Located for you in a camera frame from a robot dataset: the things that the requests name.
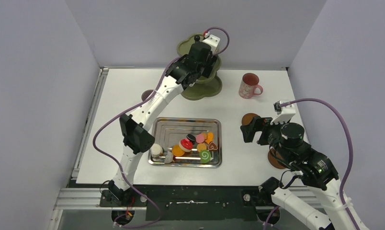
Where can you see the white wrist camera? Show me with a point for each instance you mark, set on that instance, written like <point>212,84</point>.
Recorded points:
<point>285,112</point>
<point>213,41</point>

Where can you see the round tan biscuit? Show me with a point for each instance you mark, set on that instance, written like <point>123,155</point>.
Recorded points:
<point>201,146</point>

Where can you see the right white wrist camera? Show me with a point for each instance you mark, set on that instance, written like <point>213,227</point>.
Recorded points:
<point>285,112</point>

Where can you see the brown wooden coaster far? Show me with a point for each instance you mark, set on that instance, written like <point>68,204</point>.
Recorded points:
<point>247,118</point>

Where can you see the stainless steel tray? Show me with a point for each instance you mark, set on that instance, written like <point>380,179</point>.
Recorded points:
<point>169,131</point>

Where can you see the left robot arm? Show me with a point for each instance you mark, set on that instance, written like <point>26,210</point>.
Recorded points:
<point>136,121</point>

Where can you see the black sandwich cookie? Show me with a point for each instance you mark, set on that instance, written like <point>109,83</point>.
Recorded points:
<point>191,138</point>

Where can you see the pink macaron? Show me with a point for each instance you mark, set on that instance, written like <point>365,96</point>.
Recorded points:
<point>200,139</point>

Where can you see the brown wooden coaster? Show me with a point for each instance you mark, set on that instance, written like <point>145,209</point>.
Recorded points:
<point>247,118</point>
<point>273,161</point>

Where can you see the chocolate white half cake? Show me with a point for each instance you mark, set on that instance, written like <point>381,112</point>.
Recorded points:
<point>168,157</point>

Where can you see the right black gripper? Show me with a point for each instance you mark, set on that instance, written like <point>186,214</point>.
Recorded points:
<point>259,131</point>

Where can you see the green three-tier serving stand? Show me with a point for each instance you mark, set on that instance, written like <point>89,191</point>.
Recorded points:
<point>204,87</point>

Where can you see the orange round cake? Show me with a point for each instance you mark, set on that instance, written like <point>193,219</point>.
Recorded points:
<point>177,151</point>

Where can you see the orange fish cake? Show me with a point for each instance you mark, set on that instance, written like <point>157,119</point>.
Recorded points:
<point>209,138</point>

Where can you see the white swiss roll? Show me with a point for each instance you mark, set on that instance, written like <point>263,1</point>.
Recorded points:
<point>156,150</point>

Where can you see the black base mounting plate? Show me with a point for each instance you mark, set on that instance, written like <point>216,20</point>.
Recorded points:
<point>192,203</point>

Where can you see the grey purple mug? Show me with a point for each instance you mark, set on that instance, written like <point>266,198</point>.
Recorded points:
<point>148,95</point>

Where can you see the pink floral mug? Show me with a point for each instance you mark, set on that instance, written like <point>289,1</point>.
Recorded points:
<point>249,86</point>

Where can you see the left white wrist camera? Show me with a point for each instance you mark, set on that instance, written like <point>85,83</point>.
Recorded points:
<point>213,41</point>

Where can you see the brown heart cookie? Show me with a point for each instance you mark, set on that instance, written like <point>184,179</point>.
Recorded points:
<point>212,146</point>

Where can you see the aluminium rail left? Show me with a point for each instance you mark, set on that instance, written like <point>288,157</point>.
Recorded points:
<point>78,205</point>

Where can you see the green swiss roll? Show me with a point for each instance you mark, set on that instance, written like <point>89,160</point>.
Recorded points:
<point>205,156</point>

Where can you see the brown wooden coaster near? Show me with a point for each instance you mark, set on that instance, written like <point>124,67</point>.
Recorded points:
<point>273,161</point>

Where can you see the red frosted donut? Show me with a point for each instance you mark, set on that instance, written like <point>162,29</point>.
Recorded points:
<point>186,145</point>

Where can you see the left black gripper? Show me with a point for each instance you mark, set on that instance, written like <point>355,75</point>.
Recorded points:
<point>210,62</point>

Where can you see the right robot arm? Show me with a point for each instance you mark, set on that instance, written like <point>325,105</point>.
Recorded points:
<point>314,169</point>

